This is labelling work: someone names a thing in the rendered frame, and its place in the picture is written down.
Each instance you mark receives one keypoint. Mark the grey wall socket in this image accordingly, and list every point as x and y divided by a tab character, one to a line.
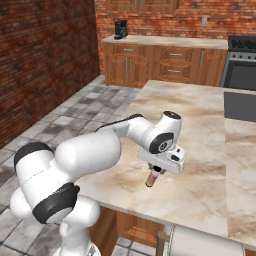
204	22

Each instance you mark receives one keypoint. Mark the wooden base cabinet run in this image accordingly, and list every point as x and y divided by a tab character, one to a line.
150	65

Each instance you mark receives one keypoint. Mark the white cushioned wooden stool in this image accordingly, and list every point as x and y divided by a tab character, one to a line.
203	243

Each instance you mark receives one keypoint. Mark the dark grey sink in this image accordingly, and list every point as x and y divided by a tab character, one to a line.
240	106

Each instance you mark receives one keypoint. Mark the black coffee machine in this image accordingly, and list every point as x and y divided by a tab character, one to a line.
120	30

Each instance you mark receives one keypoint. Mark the small pink bottle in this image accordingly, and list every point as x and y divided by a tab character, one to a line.
151	180

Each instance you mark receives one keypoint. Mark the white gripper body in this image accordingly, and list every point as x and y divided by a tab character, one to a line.
160	160

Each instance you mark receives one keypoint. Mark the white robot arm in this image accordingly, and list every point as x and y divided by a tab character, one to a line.
83	156

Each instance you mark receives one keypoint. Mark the black and steel oven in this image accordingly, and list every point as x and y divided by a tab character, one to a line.
240	65

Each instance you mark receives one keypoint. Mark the wooden wall cabinet run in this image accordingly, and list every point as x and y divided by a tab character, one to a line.
143	6

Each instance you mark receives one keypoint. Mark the wooden island cabinet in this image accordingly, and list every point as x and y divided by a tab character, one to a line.
136	230

